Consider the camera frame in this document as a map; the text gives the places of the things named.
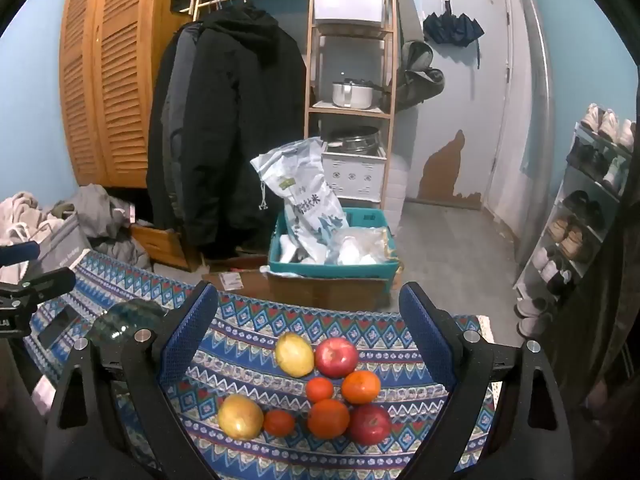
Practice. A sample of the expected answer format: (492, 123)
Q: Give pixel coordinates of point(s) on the silver cooking pot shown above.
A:
(351, 95)

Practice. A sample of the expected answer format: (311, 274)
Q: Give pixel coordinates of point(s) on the wooden drawer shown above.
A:
(160, 245)

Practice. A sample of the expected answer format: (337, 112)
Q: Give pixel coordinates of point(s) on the white printed rice bag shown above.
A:
(305, 195)

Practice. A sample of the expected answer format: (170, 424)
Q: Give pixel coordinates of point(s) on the white shoe rack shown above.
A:
(565, 195)

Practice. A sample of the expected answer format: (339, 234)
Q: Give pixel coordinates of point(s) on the white plastic storage bin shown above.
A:
(347, 5)

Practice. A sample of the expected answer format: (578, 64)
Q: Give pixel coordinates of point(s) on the brown cardboard box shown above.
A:
(325, 292)

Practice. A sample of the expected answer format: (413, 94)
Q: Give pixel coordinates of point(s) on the small labelled cardboard box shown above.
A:
(229, 280)

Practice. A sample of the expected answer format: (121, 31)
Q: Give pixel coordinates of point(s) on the yellow apple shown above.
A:
(240, 416)

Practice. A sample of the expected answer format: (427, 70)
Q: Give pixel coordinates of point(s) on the grey-green backpack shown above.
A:
(420, 75)

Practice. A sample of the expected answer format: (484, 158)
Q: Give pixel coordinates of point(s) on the shoe rack with shoes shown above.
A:
(570, 240)

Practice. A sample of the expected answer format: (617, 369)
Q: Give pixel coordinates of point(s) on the black smartphone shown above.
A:
(57, 325)

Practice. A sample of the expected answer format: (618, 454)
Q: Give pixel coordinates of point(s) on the dark blue umbrella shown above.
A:
(452, 27)

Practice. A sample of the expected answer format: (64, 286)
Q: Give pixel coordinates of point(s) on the black hanging jacket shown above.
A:
(230, 125)

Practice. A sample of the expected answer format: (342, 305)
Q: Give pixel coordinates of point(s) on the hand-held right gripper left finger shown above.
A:
(187, 332)

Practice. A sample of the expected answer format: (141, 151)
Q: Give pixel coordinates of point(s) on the clear plastic bag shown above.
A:
(362, 246)

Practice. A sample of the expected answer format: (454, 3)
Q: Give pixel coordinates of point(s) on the white fleece cloth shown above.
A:
(20, 215)

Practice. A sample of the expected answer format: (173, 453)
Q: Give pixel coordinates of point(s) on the red apple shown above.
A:
(336, 357)
(370, 424)

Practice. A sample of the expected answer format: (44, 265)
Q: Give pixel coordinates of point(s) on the clear glass bowl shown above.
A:
(130, 317)

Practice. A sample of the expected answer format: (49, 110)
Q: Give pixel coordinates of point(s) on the grey fabric bag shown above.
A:
(62, 252)

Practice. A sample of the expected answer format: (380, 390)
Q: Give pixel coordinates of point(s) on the large orange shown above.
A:
(328, 418)
(360, 386)

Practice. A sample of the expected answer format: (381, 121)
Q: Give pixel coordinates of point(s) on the white door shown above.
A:
(465, 85)

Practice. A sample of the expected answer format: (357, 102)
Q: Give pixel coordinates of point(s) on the wooden louvered wardrobe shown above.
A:
(110, 70)

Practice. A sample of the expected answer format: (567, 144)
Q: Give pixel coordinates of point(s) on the teal storage box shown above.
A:
(380, 220)

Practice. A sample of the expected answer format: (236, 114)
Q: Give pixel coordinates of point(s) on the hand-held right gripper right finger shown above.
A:
(422, 330)

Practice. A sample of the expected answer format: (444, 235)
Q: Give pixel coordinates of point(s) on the wooden shelf rack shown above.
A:
(312, 60)

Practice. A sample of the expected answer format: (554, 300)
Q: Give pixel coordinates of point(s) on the blue patterned blanket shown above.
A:
(250, 320)

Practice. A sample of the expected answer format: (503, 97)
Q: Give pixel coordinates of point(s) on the metal steamer pot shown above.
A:
(352, 140)

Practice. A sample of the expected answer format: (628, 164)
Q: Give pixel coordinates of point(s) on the small orange tangerine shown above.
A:
(320, 390)
(279, 422)

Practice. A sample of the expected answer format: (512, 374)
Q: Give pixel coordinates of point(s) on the white patterned crate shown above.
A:
(352, 176)

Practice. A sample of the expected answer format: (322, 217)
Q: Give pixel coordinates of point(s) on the grey hanging jacket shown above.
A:
(176, 85)

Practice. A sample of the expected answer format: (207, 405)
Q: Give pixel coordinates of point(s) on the grey metal pipe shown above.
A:
(537, 85)

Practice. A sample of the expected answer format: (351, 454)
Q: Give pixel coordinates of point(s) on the grey crumpled clothing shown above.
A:
(107, 220)

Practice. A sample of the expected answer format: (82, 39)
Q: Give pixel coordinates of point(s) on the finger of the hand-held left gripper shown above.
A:
(20, 253)
(45, 284)

